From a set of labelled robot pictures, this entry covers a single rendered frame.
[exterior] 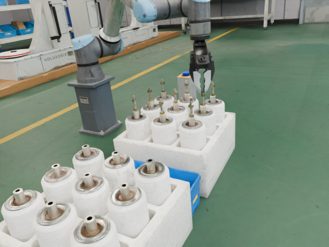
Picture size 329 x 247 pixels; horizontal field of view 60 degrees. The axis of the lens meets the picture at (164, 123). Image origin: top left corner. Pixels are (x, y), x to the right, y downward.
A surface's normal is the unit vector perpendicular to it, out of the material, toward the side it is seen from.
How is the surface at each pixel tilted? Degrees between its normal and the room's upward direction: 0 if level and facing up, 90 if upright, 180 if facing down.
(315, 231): 0
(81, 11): 90
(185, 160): 90
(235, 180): 0
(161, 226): 90
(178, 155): 90
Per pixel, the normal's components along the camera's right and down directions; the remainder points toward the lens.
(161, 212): -0.09, -0.91
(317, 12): -0.48, 0.40
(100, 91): 0.87, 0.13
